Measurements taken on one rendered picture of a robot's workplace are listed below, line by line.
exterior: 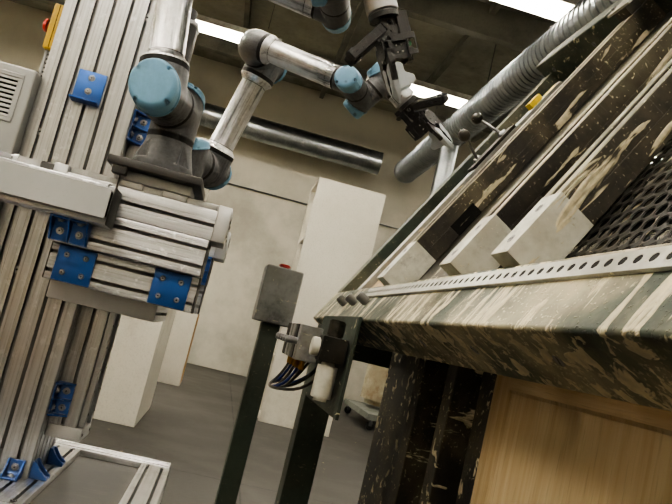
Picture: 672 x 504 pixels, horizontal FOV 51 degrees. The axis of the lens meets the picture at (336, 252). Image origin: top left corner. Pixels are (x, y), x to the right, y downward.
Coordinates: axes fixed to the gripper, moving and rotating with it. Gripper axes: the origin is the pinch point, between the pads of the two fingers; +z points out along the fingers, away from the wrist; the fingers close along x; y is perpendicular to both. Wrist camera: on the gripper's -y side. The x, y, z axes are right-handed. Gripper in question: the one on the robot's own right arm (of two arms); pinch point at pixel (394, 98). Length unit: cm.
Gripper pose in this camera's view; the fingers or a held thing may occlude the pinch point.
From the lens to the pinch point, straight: 168.4
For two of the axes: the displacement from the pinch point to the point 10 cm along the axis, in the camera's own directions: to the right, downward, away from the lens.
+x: -1.5, 0.9, 9.8
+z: 2.3, 9.7, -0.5
